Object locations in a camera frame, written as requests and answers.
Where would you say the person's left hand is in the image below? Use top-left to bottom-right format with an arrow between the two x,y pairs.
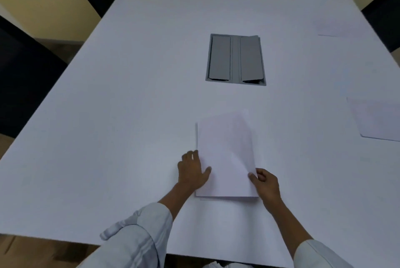
177,150 -> 212,195

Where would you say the person's right hand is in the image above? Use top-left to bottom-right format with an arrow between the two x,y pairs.
248,168 -> 282,206

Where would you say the white paper sheet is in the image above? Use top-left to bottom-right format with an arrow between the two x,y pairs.
196,109 -> 260,200
316,12 -> 370,38
346,97 -> 400,142

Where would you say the person's left forearm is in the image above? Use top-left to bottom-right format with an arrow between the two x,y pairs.
76,182 -> 197,268

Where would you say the person's right forearm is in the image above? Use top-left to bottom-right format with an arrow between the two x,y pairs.
262,198 -> 354,268

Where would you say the person's white garment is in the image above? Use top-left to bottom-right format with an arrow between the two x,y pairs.
202,261 -> 254,268

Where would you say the grey table cable box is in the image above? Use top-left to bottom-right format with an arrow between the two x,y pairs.
205,34 -> 267,86

